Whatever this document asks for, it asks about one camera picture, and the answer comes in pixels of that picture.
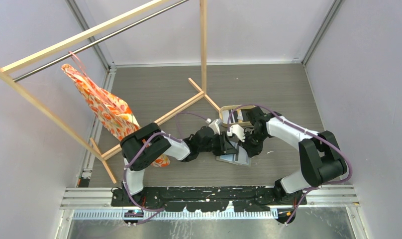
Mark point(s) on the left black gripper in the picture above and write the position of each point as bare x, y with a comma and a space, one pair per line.
225, 147

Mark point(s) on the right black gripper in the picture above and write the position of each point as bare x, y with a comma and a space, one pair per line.
251, 150

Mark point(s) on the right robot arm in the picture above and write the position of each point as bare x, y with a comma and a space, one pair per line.
320, 159

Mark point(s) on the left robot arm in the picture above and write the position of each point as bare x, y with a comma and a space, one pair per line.
147, 144

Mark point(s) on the oval wooden tray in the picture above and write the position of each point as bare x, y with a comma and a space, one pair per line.
239, 116

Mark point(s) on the floral orange cloth bag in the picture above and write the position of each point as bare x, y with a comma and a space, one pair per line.
113, 112

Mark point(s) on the metal rack rod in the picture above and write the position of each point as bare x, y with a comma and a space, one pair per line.
98, 41

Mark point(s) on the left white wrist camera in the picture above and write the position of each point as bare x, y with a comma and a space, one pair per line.
214, 125

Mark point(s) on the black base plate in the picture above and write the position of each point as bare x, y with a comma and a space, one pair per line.
206, 199

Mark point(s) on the aluminium frame rail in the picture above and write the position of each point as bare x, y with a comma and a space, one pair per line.
95, 204

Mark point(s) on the pink wire hanger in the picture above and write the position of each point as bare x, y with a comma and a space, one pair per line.
81, 66

